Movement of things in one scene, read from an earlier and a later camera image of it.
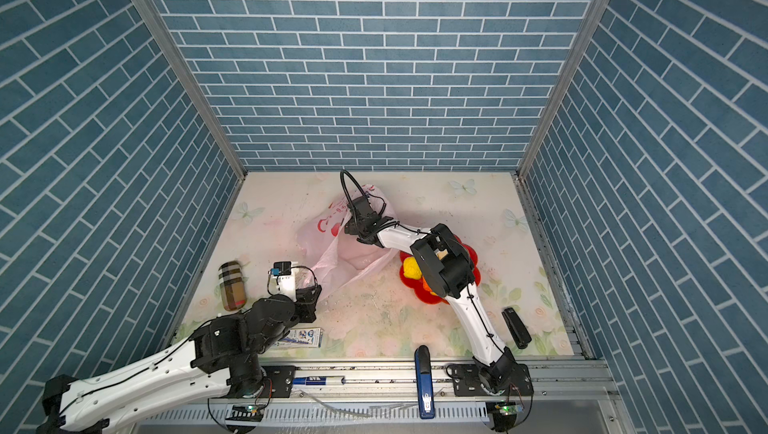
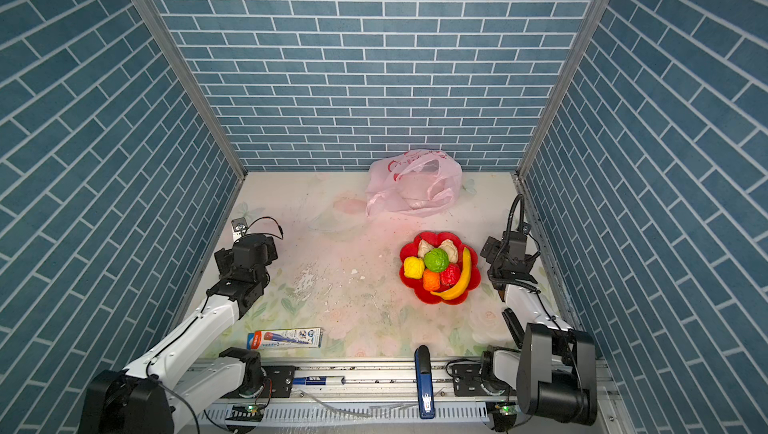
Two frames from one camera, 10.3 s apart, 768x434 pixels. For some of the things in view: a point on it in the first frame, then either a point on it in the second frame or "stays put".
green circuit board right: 509,410 stays put
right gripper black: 352,226 to 493,255
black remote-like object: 516,327 stays put
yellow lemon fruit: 411,268 stays put
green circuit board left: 246,413 stays put
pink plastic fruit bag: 335,255 to 412,183
